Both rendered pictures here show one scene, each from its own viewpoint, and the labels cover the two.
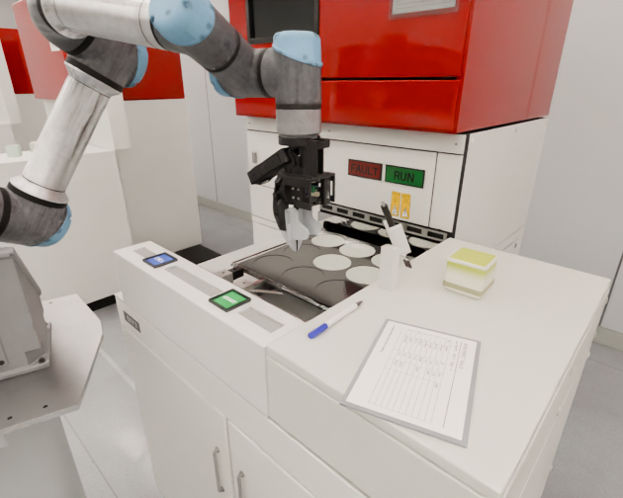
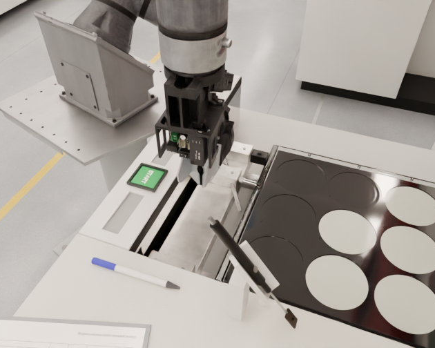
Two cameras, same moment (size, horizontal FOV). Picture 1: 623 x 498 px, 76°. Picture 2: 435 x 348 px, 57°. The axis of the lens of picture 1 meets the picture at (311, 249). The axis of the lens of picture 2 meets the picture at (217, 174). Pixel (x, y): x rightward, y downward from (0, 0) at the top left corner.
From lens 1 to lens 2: 0.69 m
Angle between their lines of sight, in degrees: 59
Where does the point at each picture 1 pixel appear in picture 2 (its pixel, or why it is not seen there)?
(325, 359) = (62, 286)
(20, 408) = (74, 141)
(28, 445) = (110, 162)
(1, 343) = (95, 95)
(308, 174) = (172, 117)
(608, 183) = not seen: outside the picture
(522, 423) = not seen: outside the picture
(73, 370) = (115, 139)
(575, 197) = not seen: outside the picture
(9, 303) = (97, 74)
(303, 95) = (160, 13)
